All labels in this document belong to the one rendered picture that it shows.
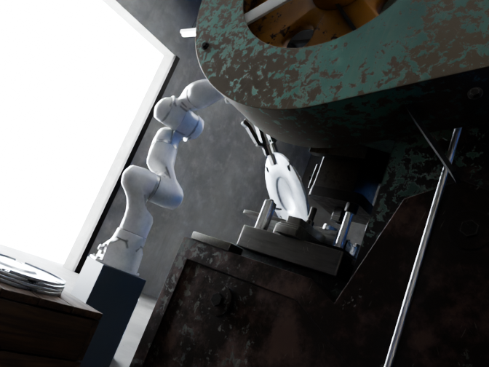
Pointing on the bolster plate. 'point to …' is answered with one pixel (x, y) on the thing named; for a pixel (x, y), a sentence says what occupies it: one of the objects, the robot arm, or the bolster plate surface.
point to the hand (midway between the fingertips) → (271, 154)
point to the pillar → (344, 229)
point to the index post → (265, 214)
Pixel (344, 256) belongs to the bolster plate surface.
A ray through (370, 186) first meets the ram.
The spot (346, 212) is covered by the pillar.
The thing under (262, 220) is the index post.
